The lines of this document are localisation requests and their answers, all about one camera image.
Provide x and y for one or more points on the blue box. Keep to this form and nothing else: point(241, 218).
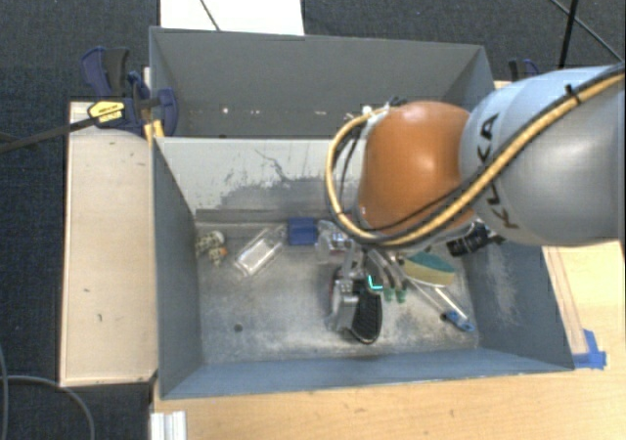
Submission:
point(301, 232)

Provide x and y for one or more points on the black cylinder on white bracket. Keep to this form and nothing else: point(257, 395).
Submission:
point(467, 241)

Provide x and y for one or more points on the clear glass bottle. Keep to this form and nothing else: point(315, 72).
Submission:
point(256, 254)

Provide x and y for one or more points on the pale wood board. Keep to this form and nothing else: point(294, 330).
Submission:
point(110, 252)

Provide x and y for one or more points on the grey metal bin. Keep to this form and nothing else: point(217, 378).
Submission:
point(274, 321)

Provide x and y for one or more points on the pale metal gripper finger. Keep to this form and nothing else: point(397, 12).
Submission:
point(350, 313)
point(346, 287)

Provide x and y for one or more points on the white spotted toy animal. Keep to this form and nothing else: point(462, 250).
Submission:
point(210, 245)

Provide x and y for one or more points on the yellow and teal sponge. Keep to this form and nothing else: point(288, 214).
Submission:
point(430, 271)

